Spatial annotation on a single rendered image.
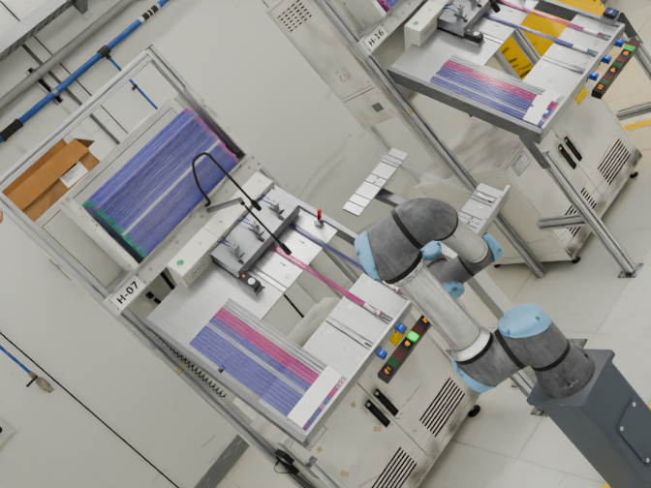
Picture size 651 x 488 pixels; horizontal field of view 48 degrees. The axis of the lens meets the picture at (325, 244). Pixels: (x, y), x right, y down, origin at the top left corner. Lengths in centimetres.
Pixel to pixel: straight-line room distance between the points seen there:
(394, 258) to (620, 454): 78
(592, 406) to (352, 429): 106
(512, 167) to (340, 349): 123
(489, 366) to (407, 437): 105
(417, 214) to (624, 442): 81
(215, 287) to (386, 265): 98
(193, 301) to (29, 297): 159
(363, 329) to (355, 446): 52
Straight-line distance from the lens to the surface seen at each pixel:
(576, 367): 194
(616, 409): 203
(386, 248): 171
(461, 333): 184
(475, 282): 278
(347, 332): 243
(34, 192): 286
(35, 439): 408
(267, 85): 452
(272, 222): 260
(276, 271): 256
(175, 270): 255
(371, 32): 314
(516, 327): 185
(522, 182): 323
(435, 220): 171
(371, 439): 279
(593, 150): 356
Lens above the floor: 173
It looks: 17 degrees down
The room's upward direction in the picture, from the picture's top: 42 degrees counter-clockwise
